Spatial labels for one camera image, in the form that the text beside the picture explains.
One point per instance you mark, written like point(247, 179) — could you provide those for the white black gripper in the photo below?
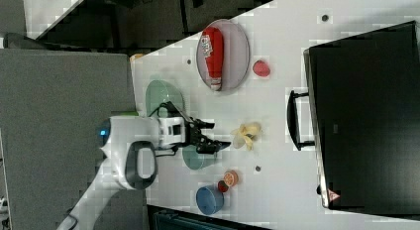
point(175, 131)

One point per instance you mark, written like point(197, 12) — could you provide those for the yellow plush peeled banana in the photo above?
point(245, 135)

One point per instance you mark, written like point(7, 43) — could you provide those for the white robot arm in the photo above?
point(124, 138)

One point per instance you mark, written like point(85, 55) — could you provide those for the black toaster oven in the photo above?
point(364, 101)

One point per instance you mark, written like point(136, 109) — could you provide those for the teal green cup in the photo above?
point(196, 161)

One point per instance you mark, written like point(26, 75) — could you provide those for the orange slice toy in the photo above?
point(231, 178)

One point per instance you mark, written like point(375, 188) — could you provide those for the dark red small toy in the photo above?
point(222, 186)

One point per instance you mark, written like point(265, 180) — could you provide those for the light green bowl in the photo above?
point(160, 91)

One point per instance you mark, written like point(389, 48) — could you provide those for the blue cup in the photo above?
point(209, 199)

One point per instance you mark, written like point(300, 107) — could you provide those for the red ketchup bottle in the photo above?
point(212, 46)

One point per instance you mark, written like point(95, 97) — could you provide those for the red toy strawberry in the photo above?
point(261, 68)

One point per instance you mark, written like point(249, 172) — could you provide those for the grey round plate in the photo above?
point(236, 55)

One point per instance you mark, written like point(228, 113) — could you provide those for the grey fabric panel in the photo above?
point(52, 104)

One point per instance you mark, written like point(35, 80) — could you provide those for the black oven door handle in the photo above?
point(293, 122)

